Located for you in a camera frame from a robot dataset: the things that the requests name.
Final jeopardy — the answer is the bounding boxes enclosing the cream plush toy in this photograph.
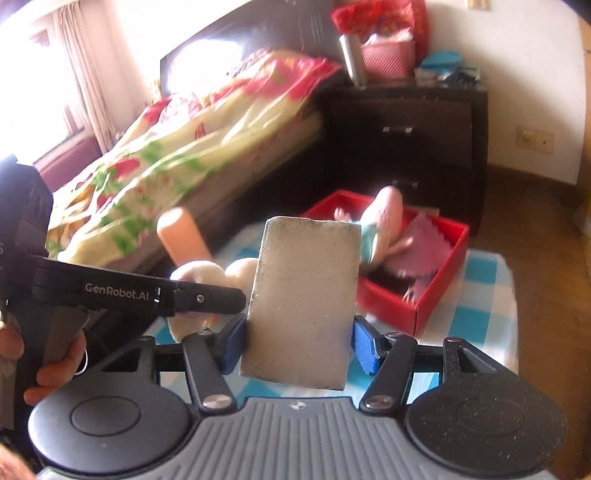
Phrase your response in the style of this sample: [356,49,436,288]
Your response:
[165,257,260,345]

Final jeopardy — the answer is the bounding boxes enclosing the grey rectangular sponge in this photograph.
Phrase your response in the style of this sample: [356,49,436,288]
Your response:
[239,216,361,391]

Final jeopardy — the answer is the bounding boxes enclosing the pink knitted cloth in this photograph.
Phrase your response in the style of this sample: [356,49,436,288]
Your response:
[384,213,452,303]

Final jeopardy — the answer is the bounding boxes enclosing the pink pig plush toy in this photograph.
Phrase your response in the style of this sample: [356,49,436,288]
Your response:
[334,186,414,271]

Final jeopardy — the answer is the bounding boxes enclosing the person's left hand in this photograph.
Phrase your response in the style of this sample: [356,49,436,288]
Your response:
[0,322,89,480]

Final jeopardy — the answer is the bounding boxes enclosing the floral bed quilt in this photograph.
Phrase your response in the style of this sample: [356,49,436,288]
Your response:
[46,50,342,267]

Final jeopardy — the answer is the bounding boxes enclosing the blue white checkered tablecloth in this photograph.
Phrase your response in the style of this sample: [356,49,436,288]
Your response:
[145,223,519,406]

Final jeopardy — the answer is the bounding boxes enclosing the red cardboard box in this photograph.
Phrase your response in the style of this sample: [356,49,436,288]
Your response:
[301,189,471,338]

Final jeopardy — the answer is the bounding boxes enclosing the orange ribbed cylinder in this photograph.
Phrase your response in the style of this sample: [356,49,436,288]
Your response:
[156,207,211,266]

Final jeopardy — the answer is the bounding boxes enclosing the beige window curtain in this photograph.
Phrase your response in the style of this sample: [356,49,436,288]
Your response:
[29,1,149,152]

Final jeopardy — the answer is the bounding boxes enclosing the dark wooden nightstand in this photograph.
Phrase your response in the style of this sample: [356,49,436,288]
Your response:
[318,82,489,233]

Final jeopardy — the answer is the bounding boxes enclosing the wooden wardrobe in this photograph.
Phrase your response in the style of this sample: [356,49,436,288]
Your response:
[575,15,590,238]

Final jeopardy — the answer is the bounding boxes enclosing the blue items on nightstand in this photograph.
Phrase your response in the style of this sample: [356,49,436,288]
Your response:
[415,50,482,87]

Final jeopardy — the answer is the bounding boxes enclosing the pink plastic basket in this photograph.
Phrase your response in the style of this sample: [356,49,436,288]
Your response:
[362,41,416,83]

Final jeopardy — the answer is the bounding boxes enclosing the stainless steel thermos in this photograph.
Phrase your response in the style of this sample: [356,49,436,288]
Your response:
[339,34,368,87]

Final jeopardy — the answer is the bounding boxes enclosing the dark wooden headboard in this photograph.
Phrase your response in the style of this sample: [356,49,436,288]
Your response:
[160,1,342,96]

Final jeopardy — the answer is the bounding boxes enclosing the red plastic bag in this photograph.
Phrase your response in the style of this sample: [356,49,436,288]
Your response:
[332,0,430,62]

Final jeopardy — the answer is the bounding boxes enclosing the lower drawer metal handle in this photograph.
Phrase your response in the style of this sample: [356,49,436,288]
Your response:
[392,179,420,191]

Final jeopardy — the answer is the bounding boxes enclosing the drawer metal handle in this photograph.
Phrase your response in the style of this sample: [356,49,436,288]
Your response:
[382,125,414,137]
[392,179,420,191]

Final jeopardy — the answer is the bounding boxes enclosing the upper drawer metal handle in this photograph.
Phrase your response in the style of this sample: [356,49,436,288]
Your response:
[382,125,414,137]

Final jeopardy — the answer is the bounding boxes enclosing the wall power socket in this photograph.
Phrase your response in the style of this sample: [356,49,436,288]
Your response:
[516,126,555,155]

